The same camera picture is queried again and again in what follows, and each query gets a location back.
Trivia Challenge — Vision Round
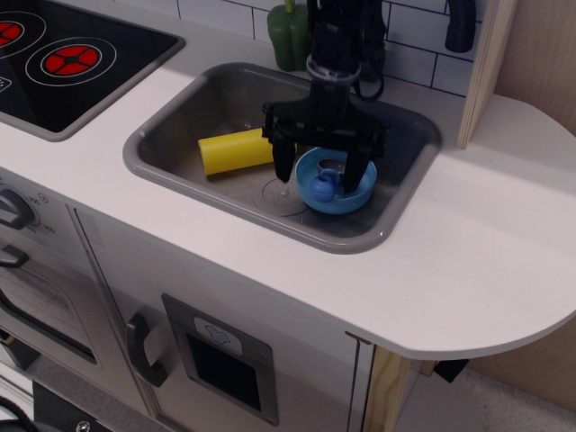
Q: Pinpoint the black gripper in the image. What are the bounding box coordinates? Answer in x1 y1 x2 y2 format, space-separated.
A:
262 83 390 194

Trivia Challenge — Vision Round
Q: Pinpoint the blue plastic bowl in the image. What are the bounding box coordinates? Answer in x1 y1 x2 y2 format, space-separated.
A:
295 148 377 215

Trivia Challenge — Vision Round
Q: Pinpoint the blue handled grey spoon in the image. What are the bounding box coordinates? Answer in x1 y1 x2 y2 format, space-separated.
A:
310 158 346 203

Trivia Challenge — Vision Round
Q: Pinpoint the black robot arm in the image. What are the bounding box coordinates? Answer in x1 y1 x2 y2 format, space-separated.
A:
262 1 388 193

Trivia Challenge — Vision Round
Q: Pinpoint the grey plastic sink basin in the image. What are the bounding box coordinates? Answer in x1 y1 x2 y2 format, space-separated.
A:
123 63 441 254

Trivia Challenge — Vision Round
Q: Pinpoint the yellow squeeze bottle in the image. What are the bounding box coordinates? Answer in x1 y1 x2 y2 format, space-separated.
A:
198 128 274 176

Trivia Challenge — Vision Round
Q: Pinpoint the green toy bell pepper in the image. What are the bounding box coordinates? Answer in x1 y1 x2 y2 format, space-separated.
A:
266 1 311 72

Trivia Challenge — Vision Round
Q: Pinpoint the black toy faucet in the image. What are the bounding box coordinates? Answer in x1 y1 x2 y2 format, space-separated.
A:
361 0 476 82

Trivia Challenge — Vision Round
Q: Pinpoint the light wood side panel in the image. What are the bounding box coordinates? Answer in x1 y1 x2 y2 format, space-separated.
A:
456 0 518 149

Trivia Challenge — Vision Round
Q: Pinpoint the grey ice dispenser panel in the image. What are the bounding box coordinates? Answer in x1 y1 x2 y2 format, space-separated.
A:
162 293 279 427

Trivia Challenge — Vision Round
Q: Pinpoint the black toy stovetop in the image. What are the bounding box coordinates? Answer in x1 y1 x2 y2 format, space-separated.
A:
1 1 185 142

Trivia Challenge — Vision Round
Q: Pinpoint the grey oven knob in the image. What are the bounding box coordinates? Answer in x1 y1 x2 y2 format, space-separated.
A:
1 189 35 230

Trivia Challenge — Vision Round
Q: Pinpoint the dark grey cabinet door handle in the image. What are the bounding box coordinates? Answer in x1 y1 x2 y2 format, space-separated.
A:
125 313 167 388

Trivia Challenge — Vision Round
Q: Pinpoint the grey oven door handle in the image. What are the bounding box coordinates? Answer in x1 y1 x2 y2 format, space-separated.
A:
0 245 29 268

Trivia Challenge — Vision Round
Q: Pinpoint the black cable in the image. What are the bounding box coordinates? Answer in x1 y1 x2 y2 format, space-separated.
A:
0 393 32 432

